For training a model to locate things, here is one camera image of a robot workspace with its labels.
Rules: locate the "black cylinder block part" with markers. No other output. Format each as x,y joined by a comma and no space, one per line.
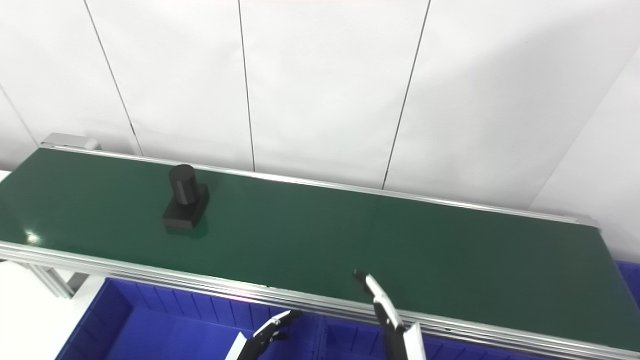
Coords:
185,200

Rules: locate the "green conveyor belt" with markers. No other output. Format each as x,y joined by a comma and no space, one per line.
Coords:
350,235
150,272

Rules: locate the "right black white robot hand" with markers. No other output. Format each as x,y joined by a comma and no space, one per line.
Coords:
395,330

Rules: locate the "blue plastic bin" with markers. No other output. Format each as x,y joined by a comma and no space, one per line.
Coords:
150,325
631,280

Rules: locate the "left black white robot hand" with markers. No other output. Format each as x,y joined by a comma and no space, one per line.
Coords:
260,340

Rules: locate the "aluminium conveyor support leg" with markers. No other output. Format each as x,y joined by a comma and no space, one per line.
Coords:
50,280

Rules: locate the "grey conveyor end housing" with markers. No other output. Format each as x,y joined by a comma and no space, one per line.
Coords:
70,141

